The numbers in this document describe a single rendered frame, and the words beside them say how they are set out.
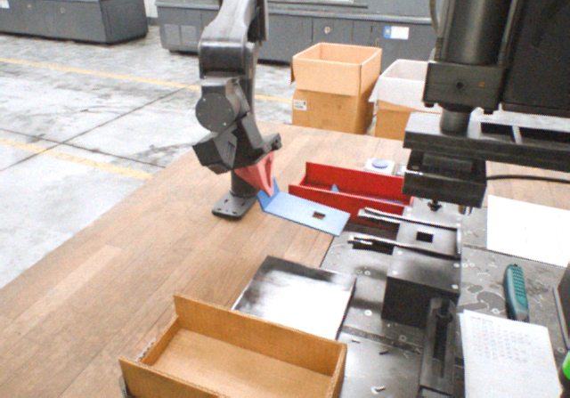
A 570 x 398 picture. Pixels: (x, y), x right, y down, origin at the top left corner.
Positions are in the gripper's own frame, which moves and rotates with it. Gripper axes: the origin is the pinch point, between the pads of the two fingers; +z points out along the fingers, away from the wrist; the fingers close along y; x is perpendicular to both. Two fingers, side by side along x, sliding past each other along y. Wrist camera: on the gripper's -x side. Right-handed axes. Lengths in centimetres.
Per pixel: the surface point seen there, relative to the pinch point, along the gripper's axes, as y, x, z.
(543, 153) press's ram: 42.1, -4.0, 0.6
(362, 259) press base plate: 11.4, 2.0, 17.4
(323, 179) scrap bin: -1.2, 24.2, 9.7
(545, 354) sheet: 38.0, -13.7, 23.4
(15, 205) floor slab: -233, 81, 9
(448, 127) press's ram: 32.1, -2.1, -4.7
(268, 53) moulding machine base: -225, 451, -2
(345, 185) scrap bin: 3.3, 24.4, 12.3
